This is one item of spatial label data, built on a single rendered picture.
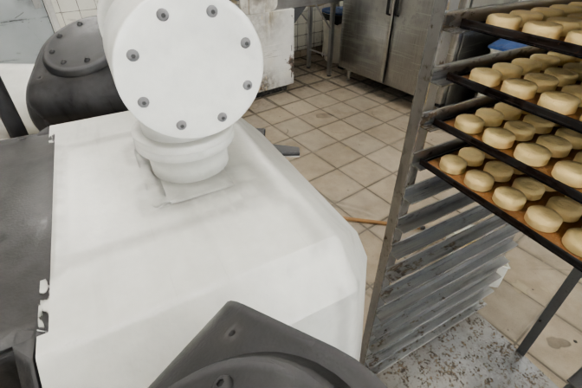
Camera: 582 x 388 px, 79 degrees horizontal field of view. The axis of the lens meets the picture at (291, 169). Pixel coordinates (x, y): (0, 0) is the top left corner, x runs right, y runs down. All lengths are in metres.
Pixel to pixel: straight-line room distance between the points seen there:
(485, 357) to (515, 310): 0.47
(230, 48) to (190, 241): 0.10
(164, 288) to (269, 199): 0.08
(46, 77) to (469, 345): 1.65
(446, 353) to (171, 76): 1.60
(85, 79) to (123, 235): 0.21
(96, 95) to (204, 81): 0.21
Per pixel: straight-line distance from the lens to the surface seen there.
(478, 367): 1.70
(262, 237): 0.19
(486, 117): 0.77
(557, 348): 2.11
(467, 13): 0.71
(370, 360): 1.39
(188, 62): 0.16
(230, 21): 0.17
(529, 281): 2.31
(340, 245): 0.19
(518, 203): 0.72
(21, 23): 4.07
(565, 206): 0.75
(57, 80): 0.39
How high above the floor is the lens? 1.54
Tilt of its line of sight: 35 degrees down
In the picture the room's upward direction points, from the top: straight up
